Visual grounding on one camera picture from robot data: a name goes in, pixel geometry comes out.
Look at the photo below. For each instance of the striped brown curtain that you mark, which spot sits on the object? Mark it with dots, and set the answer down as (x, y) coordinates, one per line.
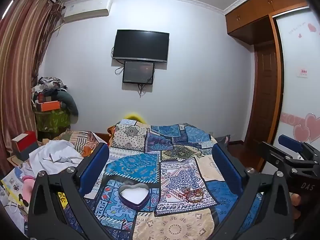
(17, 55)

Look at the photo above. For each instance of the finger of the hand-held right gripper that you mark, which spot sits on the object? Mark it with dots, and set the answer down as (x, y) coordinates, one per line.
(272, 152)
(290, 142)

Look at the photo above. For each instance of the brown wooden door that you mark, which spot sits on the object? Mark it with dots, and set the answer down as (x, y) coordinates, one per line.
(265, 100)

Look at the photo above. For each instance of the picture book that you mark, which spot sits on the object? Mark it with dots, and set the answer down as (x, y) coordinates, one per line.
(12, 183)

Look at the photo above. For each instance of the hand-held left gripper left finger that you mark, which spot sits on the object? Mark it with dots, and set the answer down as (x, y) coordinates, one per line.
(96, 165)

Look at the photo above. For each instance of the yellow black card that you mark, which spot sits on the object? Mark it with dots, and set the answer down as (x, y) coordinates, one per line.
(61, 198)

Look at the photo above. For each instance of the black wall television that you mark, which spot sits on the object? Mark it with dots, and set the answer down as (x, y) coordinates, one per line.
(141, 45)

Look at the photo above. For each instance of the wooden overhead cabinet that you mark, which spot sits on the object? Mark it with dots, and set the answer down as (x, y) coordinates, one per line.
(255, 10)

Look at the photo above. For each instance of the red box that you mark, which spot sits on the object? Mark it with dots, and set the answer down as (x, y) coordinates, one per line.
(25, 143)

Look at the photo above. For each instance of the orange box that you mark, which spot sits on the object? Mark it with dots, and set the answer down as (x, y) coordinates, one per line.
(48, 106)

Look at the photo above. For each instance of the purple heart-shaped tin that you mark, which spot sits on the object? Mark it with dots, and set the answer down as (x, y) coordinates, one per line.
(125, 202)

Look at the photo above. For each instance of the patchwork printed blanket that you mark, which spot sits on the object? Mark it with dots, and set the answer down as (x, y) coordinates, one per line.
(175, 155)

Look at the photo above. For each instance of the white air conditioner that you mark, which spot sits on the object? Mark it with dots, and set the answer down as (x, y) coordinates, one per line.
(85, 8)

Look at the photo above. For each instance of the pile of clothes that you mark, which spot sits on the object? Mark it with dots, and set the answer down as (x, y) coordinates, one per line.
(50, 85)

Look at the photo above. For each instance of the orange striped cloth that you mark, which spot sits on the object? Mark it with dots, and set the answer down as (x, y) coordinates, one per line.
(77, 140)

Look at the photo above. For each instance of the small black monitor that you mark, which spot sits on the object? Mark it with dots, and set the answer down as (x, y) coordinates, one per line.
(138, 72)

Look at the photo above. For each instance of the white cloth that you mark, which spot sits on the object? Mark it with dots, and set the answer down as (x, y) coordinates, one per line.
(55, 157)

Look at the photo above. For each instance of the pink soft toy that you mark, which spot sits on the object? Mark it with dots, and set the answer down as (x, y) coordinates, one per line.
(28, 187)

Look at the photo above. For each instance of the person's right hand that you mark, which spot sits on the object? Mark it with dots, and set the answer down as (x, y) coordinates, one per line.
(295, 202)

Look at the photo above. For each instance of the red white sticker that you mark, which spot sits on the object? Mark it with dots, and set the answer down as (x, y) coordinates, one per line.
(303, 73)

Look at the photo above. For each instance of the yellow plastic item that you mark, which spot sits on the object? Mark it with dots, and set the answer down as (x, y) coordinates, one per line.
(132, 115)

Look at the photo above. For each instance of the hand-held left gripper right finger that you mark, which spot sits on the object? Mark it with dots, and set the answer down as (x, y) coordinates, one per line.
(226, 166)

